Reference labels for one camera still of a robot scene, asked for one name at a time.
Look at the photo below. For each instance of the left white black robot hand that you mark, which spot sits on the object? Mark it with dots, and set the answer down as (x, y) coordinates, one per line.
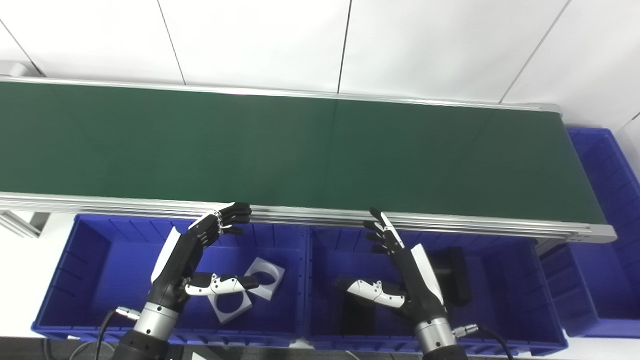
(172, 280)

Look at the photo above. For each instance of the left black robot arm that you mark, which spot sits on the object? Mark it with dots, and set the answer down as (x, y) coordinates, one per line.
(152, 320)

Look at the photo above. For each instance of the green conveyor belt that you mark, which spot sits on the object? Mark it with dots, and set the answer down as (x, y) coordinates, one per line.
(300, 150)
(475, 226)

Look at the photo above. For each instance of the grey conveyor end housing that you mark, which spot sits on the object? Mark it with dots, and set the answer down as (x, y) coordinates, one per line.
(15, 69)

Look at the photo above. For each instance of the blue plastic bin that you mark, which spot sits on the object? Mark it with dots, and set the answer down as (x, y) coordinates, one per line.
(505, 295)
(100, 260)
(605, 280)

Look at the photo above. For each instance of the white square plate with hole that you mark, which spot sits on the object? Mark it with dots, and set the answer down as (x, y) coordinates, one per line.
(271, 295)
(222, 317)

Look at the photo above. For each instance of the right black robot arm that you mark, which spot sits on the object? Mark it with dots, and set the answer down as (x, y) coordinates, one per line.
(435, 337)

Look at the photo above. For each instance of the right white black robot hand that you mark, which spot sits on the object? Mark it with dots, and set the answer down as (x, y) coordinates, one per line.
(422, 295)

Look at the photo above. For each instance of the aluminium conveyor support leg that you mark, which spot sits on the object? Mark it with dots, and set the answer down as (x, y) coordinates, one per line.
(20, 225)

